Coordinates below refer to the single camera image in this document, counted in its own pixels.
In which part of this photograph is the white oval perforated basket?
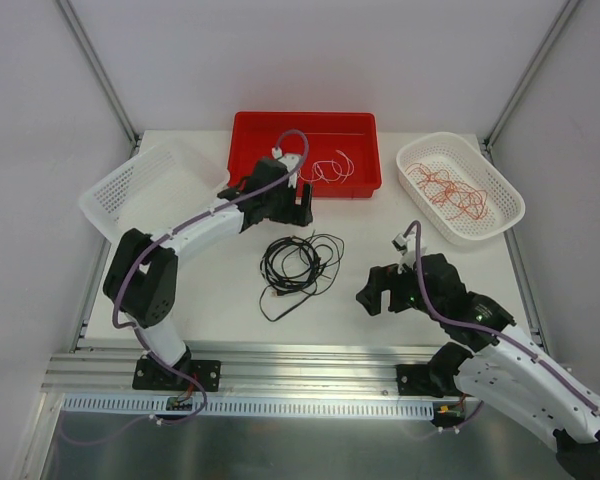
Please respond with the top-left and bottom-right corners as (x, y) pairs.
(396, 132), (526, 246)

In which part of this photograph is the translucent white rectangular basket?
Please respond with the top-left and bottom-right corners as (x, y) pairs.
(79, 135), (229, 257)

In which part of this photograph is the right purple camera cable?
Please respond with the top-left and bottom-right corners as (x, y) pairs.
(404, 220), (600, 436)

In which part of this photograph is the red plastic bin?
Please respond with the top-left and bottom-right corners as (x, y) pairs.
(227, 111), (382, 199)

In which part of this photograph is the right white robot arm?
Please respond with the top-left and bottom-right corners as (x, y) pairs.
(356, 254), (600, 479)

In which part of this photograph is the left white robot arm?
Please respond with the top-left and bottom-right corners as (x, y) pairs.
(103, 153), (313, 389)

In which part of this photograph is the red thin wire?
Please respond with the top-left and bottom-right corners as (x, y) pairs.
(407, 160), (489, 221)

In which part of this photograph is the orange thin wire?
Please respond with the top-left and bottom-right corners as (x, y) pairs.
(429, 174), (489, 221)

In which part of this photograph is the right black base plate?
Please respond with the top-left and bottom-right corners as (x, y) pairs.
(395, 364), (436, 396)

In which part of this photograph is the aluminium mounting rail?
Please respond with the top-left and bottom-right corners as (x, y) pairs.
(42, 339), (437, 399)

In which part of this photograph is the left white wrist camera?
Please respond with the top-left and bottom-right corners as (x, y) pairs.
(271, 147), (302, 188)

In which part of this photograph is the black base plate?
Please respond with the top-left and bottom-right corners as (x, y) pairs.
(395, 364), (436, 396)
(132, 357), (222, 392)

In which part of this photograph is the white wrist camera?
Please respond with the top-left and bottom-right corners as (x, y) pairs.
(271, 147), (302, 188)
(392, 231), (417, 274)

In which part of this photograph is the purple camera cable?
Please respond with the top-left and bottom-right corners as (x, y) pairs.
(110, 129), (310, 331)
(404, 220), (600, 436)

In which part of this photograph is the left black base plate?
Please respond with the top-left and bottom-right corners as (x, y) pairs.
(132, 357), (222, 392)

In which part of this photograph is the black USB cable bundle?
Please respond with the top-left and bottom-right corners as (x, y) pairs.
(257, 230), (346, 324)

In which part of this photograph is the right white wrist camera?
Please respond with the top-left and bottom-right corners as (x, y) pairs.
(392, 231), (417, 274)

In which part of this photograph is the white slotted cable duct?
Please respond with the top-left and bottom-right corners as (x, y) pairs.
(63, 394), (434, 421)

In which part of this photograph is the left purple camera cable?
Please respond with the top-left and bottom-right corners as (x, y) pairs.
(110, 129), (310, 331)

